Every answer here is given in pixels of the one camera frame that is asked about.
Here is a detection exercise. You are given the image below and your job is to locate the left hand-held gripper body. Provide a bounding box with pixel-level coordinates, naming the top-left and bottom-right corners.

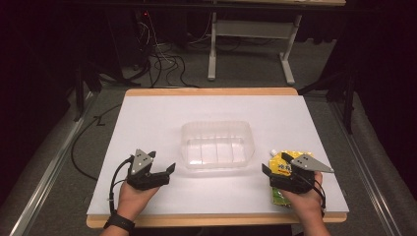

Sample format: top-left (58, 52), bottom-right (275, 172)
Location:
top-left (126, 148), bottom-right (171, 192)

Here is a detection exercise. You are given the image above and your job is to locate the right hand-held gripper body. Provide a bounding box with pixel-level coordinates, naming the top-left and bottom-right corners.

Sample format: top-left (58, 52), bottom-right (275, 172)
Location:
top-left (269, 154), bottom-right (335, 195)

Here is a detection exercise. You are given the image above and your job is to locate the yellow green spout pouch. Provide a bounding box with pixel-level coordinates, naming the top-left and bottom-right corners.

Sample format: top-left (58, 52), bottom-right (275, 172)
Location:
top-left (268, 148), bottom-right (315, 208)

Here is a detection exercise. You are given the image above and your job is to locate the clear plastic container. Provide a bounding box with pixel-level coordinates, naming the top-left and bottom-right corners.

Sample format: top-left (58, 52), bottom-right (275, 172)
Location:
top-left (180, 120), bottom-right (257, 170)

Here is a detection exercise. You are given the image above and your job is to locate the person's right hand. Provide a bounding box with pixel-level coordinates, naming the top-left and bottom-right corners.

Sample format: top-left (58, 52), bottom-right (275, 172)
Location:
top-left (279, 171), bottom-right (326, 220)

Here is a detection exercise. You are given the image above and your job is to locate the person's left hand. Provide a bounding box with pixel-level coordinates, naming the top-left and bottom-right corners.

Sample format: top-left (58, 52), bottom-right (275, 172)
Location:
top-left (116, 179), bottom-right (161, 221)

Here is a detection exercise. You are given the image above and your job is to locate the white table mat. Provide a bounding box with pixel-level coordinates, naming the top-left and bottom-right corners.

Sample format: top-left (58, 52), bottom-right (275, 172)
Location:
top-left (87, 94), bottom-right (350, 217)

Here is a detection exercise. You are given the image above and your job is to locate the black wristwatch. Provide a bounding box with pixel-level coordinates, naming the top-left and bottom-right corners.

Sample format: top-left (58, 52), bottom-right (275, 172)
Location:
top-left (102, 210), bottom-right (137, 233)

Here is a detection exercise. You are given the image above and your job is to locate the black metal stand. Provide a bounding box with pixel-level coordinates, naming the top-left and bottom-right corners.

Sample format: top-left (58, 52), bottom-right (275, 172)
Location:
top-left (297, 70), bottom-right (358, 135)
top-left (73, 61), bottom-right (133, 123)

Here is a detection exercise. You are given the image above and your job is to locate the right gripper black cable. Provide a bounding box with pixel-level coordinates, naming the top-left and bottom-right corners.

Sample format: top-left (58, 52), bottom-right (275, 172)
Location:
top-left (303, 175), bottom-right (328, 218)

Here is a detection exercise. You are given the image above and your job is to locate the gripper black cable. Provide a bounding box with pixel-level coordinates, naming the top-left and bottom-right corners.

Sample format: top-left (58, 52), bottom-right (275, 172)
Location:
top-left (303, 175), bottom-right (328, 218)
top-left (107, 154), bottom-right (136, 214)

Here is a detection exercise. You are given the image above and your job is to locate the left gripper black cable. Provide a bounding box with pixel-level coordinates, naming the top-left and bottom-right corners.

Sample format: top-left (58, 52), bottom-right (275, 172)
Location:
top-left (107, 154), bottom-right (136, 214)

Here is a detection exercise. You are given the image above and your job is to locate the black floor cable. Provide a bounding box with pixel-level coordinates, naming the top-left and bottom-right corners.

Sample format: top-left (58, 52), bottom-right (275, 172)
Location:
top-left (70, 103), bottom-right (123, 182)

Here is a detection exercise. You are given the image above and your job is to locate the metal floor rail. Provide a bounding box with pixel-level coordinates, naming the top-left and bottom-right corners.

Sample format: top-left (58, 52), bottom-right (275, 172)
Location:
top-left (8, 91), bottom-right (99, 236)
top-left (328, 100), bottom-right (405, 236)

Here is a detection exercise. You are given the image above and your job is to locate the tangle of floor cables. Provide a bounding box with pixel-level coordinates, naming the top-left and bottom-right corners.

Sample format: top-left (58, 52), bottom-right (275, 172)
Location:
top-left (131, 11), bottom-right (202, 89)

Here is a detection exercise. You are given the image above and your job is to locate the white desk frame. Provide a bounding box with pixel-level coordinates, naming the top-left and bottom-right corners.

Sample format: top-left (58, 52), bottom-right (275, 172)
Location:
top-left (207, 0), bottom-right (347, 87)

